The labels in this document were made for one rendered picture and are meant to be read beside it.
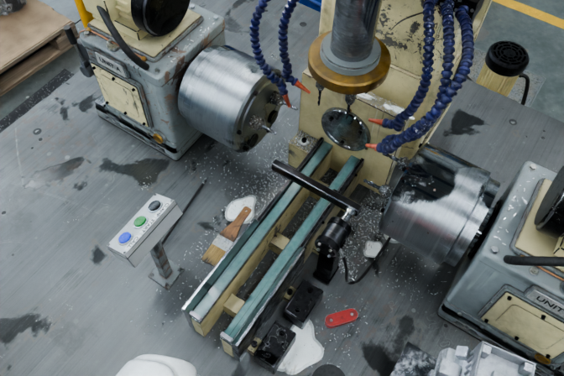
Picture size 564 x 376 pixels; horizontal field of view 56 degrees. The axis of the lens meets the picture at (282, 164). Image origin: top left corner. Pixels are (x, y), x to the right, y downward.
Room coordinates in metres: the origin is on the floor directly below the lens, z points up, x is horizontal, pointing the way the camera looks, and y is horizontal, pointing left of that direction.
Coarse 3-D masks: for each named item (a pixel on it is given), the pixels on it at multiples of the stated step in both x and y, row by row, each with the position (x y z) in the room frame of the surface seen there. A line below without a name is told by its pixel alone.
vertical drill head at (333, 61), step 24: (336, 0) 0.85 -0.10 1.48; (360, 0) 0.81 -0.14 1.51; (336, 24) 0.84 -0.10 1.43; (360, 24) 0.81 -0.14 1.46; (312, 48) 0.87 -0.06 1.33; (336, 48) 0.83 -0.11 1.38; (360, 48) 0.81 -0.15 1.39; (384, 48) 0.88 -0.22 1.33; (312, 72) 0.82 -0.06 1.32; (336, 72) 0.80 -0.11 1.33; (360, 72) 0.80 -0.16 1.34; (384, 72) 0.81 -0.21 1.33
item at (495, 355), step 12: (480, 348) 0.29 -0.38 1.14; (492, 348) 0.29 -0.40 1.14; (468, 360) 0.28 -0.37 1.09; (480, 360) 0.28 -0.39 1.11; (492, 360) 0.28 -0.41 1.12; (504, 360) 0.28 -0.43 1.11; (516, 360) 0.27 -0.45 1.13; (528, 360) 0.27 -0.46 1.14; (468, 372) 0.26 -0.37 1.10; (480, 372) 0.26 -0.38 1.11; (492, 372) 0.26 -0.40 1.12; (504, 372) 0.26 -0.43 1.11; (516, 372) 0.26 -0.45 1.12; (528, 372) 0.25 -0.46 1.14
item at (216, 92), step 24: (216, 48) 1.07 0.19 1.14; (192, 72) 0.98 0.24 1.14; (216, 72) 0.96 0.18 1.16; (240, 72) 0.96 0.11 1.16; (192, 96) 0.92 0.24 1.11; (216, 96) 0.91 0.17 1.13; (240, 96) 0.89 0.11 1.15; (264, 96) 0.94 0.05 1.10; (192, 120) 0.90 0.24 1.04; (216, 120) 0.87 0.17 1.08; (240, 120) 0.86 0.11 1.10; (264, 120) 0.94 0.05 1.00; (240, 144) 0.85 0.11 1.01
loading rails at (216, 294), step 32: (320, 160) 0.87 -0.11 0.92; (352, 160) 0.87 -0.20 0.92; (288, 192) 0.76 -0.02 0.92; (256, 224) 0.65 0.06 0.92; (320, 224) 0.66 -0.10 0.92; (224, 256) 0.56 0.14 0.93; (256, 256) 0.59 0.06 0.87; (288, 256) 0.57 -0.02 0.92; (224, 288) 0.48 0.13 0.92; (256, 288) 0.48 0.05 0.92; (288, 288) 0.52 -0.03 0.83; (192, 320) 0.41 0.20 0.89; (256, 320) 0.40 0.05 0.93
